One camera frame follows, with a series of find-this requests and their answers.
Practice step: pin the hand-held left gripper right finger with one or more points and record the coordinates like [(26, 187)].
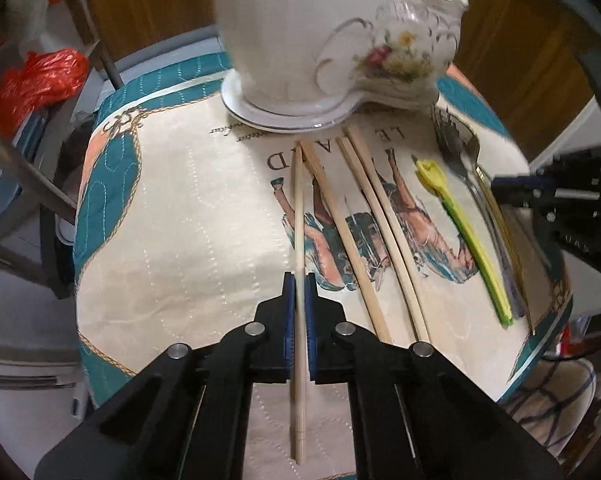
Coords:
[(310, 310)]

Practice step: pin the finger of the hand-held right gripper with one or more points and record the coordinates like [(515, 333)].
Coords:
[(540, 190)]

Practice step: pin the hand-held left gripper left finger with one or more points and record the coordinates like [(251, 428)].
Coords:
[(289, 310)]

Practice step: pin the silver metal fork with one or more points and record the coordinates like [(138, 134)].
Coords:
[(473, 157)]

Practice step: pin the wooden chopstick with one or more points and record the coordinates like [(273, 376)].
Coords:
[(380, 220), (298, 220), (340, 240), (388, 200)]

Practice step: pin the yellow green plastic spoon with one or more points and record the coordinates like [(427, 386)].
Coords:
[(473, 240)]

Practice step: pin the white floral ceramic utensil holder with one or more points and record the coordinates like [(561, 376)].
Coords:
[(300, 35)]

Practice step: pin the printed quilted mat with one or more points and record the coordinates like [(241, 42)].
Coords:
[(190, 220)]

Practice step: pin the wooden lower cabinet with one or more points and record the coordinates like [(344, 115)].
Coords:
[(155, 5), (520, 50)]

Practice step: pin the grey curved bar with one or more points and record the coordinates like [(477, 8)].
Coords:
[(590, 35)]

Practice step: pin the checked cloth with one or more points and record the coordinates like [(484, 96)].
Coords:
[(550, 405)]

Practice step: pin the metal shelf rack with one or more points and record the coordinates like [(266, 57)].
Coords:
[(15, 170)]

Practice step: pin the curved steel tube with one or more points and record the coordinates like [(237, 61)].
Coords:
[(93, 25)]

